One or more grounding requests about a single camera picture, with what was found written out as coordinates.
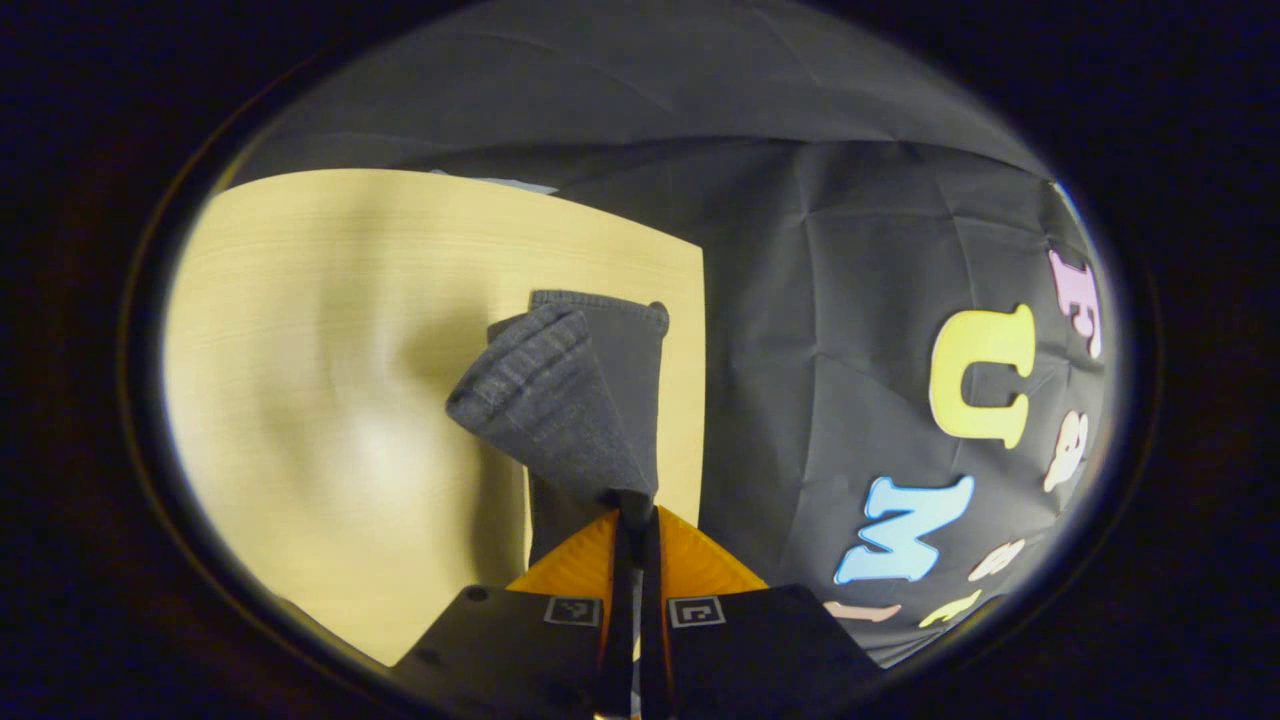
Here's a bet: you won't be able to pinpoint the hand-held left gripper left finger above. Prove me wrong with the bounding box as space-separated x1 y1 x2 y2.
388 508 635 720

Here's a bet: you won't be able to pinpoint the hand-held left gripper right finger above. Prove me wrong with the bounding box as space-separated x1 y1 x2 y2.
638 505 887 720

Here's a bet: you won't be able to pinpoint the dark grey jeans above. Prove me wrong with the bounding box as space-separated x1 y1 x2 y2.
445 289 671 566

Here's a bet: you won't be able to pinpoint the black backdrop cloth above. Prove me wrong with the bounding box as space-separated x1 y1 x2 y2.
225 0 1121 669

